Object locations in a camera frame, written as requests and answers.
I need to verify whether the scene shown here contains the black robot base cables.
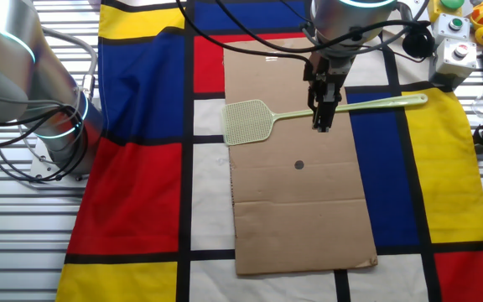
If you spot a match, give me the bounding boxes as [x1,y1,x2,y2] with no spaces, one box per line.
[0,104,91,184]

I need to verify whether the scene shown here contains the white box red button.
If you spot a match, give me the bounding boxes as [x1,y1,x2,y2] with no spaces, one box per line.
[428,37,479,89]

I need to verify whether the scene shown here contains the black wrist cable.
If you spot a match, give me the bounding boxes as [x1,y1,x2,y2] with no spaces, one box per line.
[176,0,435,66]

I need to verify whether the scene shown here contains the colour block tablecloth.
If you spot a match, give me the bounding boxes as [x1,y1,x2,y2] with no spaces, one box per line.
[55,0,483,302]

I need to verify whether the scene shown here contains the yellow box green button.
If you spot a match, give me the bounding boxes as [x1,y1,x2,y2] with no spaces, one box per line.
[428,0,465,24]

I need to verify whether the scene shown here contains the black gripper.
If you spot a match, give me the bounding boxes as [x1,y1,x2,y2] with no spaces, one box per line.
[303,52,354,133]

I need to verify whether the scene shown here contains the pale green plastic flyswatter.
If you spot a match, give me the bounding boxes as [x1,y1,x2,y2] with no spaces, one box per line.
[221,93,428,147]

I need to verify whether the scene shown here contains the brown cardboard sheet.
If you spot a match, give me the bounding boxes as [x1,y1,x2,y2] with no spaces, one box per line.
[223,37,379,277]

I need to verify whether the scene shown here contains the grey robot base cables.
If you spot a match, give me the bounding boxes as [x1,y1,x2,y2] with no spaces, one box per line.
[17,27,99,169]

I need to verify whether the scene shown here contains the white box green button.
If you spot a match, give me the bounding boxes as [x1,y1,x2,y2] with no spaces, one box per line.
[432,12,472,45]

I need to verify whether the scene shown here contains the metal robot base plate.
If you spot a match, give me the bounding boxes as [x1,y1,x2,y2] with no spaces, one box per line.
[29,136,91,185]

